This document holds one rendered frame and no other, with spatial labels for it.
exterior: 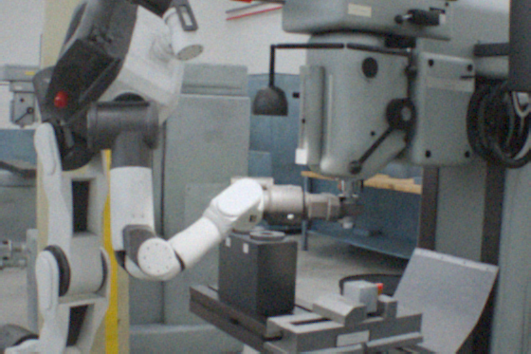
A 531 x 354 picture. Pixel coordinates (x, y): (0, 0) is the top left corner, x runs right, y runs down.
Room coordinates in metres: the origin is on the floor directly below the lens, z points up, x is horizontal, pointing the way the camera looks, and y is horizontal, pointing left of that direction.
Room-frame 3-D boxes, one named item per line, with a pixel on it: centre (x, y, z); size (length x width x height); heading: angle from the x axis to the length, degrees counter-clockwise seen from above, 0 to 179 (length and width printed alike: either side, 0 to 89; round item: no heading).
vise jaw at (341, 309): (1.52, -0.17, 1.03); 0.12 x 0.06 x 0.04; 30
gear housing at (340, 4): (1.63, -0.22, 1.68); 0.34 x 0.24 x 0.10; 120
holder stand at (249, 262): (1.90, 0.02, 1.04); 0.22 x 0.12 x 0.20; 30
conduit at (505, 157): (1.57, -0.52, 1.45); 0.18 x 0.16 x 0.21; 120
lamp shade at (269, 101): (1.47, 0.00, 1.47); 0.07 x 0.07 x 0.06
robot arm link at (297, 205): (1.59, -0.09, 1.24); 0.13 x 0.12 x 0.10; 7
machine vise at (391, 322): (1.53, -0.19, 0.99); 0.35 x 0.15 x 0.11; 120
